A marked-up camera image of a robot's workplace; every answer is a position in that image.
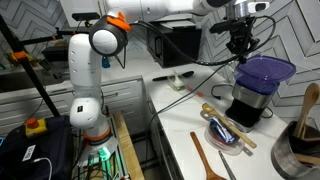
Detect blue bottle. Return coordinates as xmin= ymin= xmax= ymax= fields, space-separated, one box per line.
xmin=101 ymin=55 xmax=112 ymax=70

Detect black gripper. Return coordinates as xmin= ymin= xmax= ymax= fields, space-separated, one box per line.
xmin=226 ymin=17 xmax=261 ymax=65

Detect black plastic spoon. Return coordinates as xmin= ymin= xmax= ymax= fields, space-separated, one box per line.
xmin=151 ymin=70 xmax=195 ymax=83

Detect light wooden spatula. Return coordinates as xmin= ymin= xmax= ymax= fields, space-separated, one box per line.
xmin=200 ymin=102 xmax=259 ymax=150

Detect red emergency stop button box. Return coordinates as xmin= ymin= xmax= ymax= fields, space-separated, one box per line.
xmin=24 ymin=117 xmax=49 ymax=140

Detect red pen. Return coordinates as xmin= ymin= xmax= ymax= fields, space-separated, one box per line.
xmin=184 ymin=85 xmax=205 ymax=98

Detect large light wooden spoon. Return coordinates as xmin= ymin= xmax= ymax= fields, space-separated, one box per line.
xmin=292 ymin=82 xmax=320 ymax=140

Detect white charging cable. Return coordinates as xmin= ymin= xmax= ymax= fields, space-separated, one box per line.
xmin=32 ymin=156 xmax=54 ymax=180

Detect wooden utensil handle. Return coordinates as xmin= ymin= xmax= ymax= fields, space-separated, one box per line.
xmin=292 ymin=152 xmax=320 ymax=167

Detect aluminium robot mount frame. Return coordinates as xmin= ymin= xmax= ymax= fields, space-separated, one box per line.
xmin=74 ymin=113 xmax=131 ymax=180

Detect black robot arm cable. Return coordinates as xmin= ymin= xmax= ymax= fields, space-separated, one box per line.
xmin=128 ymin=13 xmax=278 ymax=67

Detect black camera stand pole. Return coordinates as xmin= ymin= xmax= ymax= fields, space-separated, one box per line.
xmin=0 ymin=14 xmax=92 ymax=118

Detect black camera on stand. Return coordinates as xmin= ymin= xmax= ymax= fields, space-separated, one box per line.
xmin=71 ymin=11 xmax=101 ymax=22

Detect black microwave oven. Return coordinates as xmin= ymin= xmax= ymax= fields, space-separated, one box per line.
xmin=146 ymin=20 xmax=203 ymax=70

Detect black plugged power cord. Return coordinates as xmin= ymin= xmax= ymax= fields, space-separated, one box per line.
xmin=144 ymin=61 xmax=240 ymax=168

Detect dark blue plastic lid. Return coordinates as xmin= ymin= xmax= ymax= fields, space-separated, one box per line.
xmin=235 ymin=54 xmax=297 ymax=85

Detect metal utensil holder pot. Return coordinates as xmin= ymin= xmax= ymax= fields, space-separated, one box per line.
xmin=270 ymin=120 xmax=320 ymax=180

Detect clear plastic bag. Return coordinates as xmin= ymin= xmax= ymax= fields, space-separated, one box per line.
xmin=166 ymin=69 xmax=188 ymax=92

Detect brown wooden spoon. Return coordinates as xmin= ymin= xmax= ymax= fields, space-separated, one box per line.
xmin=189 ymin=131 xmax=228 ymax=180

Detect metal cabinet drawer handle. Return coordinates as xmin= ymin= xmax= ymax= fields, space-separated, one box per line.
xmin=101 ymin=91 xmax=120 ymax=100

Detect black bag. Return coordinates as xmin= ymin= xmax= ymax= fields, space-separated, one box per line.
xmin=0 ymin=114 xmax=75 ymax=180

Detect wooden plank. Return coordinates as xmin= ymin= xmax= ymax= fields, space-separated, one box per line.
xmin=111 ymin=111 xmax=146 ymax=180

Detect metal tongs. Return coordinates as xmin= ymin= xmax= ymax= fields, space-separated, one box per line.
xmin=217 ymin=150 xmax=238 ymax=180

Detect black steel coffee machine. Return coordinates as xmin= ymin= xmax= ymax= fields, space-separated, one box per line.
xmin=224 ymin=73 xmax=281 ymax=130

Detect orange cable clip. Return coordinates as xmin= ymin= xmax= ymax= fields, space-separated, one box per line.
xmin=106 ymin=11 xmax=132 ymax=33

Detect round clear container blue packets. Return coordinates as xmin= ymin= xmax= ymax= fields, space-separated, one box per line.
xmin=203 ymin=116 xmax=246 ymax=157

